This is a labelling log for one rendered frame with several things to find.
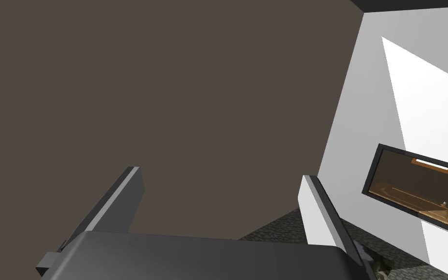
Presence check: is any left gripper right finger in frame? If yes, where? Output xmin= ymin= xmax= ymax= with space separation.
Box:
xmin=297 ymin=175 xmax=366 ymax=267

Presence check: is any black framed wall mirror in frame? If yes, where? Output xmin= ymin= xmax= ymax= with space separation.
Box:
xmin=362 ymin=143 xmax=448 ymax=241

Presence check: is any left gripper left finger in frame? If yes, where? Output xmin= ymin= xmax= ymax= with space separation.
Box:
xmin=60 ymin=166 xmax=145 ymax=253

